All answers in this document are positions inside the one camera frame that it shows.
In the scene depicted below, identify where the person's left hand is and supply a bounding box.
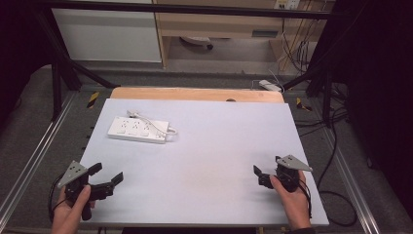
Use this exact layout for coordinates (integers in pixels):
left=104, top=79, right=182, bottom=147
left=51, top=184, right=96, bottom=234

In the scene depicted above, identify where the small white power strip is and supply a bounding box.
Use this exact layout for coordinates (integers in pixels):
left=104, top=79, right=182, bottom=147
left=258, top=79, right=282, bottom=93

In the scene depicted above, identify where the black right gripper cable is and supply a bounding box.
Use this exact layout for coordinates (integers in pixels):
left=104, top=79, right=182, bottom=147
left=297, top=177, right=314, bottom=219

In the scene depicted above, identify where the white chair base with caster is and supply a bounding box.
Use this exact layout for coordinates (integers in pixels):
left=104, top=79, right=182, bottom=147
left=179, top=35, right=215, bottom=51

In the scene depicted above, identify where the white cable with plug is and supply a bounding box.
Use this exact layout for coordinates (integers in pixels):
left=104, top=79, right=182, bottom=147
left=126, top=109, right=178, bottom=137

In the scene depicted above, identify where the long black floor cable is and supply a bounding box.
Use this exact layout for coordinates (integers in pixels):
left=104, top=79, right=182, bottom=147
left=316, top=106, right=358, bottom=228

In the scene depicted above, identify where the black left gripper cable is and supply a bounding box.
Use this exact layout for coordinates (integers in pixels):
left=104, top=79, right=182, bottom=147
left=47, top=174, right=68, bottom=224

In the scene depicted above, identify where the white wall socket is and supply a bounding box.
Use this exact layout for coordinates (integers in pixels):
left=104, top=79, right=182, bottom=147
left=274, top=0, right=301, bottom=11

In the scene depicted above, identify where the black metal frame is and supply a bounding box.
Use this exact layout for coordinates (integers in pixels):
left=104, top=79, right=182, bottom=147
left=30, top=0, right=350, bottom=129

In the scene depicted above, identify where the wooden table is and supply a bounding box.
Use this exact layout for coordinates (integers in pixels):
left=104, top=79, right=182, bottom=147
left=109, top=86, right=285, bottom=104

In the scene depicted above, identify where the bundle of hanging cables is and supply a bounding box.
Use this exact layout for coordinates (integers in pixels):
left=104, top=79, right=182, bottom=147
left=278, top=0, right=329, bottom=74

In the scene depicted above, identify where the person's right hand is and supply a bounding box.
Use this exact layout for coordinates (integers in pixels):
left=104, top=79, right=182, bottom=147
left=269, top=170, right=313, bottom=232

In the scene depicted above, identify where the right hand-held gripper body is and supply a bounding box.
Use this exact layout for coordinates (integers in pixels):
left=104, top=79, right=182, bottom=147
left=274, top=154, right=314, bottom=193

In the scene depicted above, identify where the yellow black striped tape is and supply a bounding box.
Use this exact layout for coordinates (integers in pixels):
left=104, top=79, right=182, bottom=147
left=295, top=97, right=314, bottom=112
left=86, top=91, right=100, bottom=109

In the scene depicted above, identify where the white cabinet panel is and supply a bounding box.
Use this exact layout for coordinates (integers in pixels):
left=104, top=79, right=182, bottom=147
left=51, top=0, right=163, bottom=63

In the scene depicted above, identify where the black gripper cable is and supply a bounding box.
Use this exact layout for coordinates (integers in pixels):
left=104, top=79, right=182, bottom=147
left=297, top=177, right=314, bottom=219
left=47, top=174, right=68, bottom=224

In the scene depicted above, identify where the aluminium rail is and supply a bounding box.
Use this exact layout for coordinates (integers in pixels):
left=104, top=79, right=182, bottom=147
left=0, top=92, right=77, bottom=225
left=319, top=121, right=382, bottom=234

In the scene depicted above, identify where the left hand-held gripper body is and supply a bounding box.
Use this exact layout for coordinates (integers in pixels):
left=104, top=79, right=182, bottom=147
left=57, top=160, right=115, bottom=221

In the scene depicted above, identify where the white power strip with switches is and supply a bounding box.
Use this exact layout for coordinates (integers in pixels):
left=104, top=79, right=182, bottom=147
left=107, top=115, right=170, bottom=145

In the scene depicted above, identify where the light wooden desk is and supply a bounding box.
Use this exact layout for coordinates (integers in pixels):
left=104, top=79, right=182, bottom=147
left=152, top=0, right=335, bottom=69

